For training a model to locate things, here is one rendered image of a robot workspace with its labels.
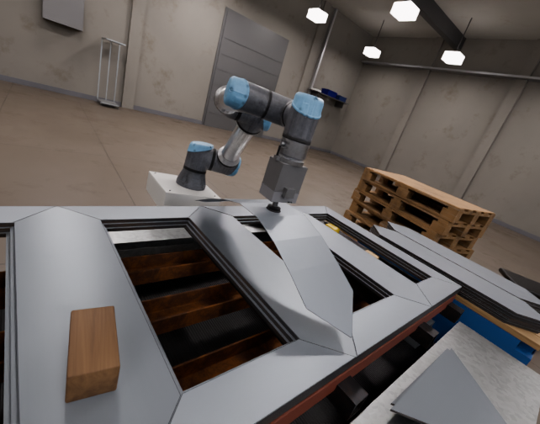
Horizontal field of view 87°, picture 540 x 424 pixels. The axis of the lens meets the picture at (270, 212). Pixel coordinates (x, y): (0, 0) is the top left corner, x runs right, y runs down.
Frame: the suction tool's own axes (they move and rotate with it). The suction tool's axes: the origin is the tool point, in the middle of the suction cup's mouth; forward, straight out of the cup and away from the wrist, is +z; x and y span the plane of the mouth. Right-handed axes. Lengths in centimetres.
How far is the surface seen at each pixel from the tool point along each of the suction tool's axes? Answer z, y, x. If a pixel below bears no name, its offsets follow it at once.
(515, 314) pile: 16, 88, -44
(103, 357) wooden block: 10, -42, -26
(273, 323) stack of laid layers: 17.6, -7.2, -21.7
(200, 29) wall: -159, 261, 889
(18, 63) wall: 61, -139, 865
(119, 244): 33, -30, 38
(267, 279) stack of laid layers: 15.6, -1.6, -9.0
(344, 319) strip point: 10.9, 4.4, -30.3
